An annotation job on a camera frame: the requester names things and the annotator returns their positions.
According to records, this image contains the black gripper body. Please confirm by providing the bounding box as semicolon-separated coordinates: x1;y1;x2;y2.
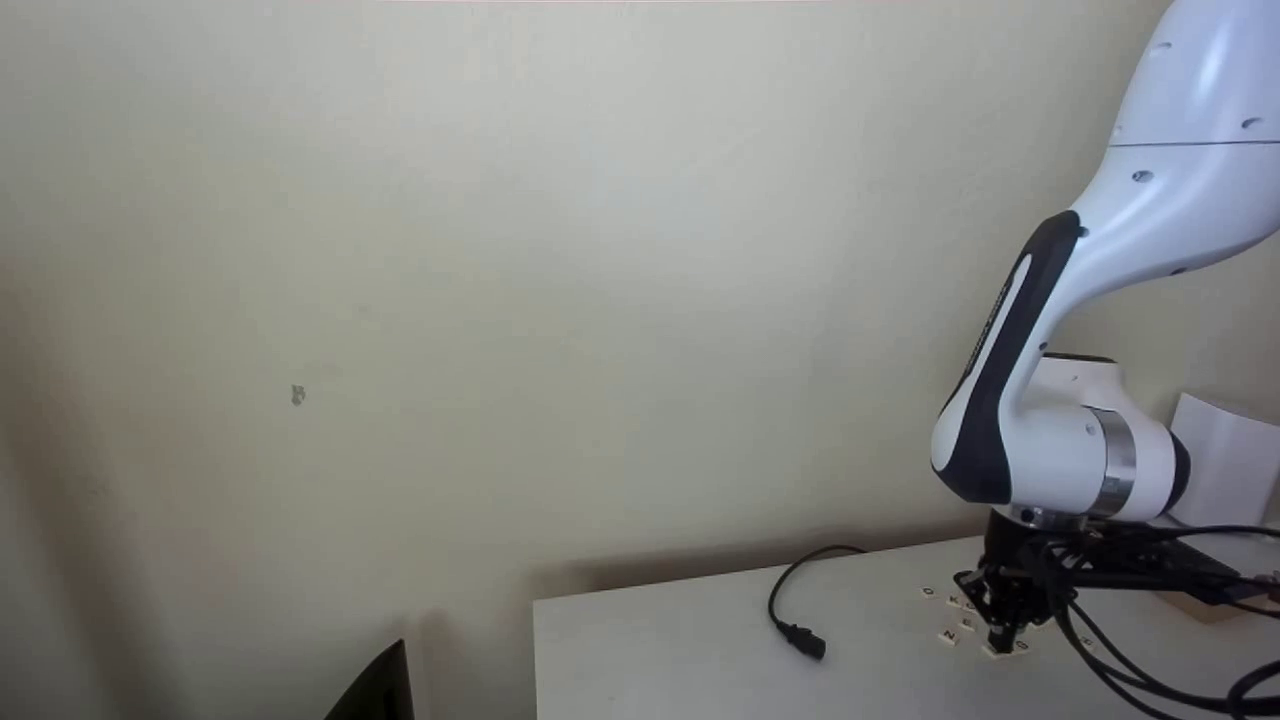
975;512;1079;594

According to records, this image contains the white cube speaker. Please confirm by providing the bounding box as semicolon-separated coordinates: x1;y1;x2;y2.
1174;388;1280;533

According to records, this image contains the black angular object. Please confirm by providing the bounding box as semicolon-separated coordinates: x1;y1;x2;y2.
324;638;416;720

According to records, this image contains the black cable with plug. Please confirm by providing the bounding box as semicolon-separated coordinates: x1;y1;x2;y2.
764;539;870;666

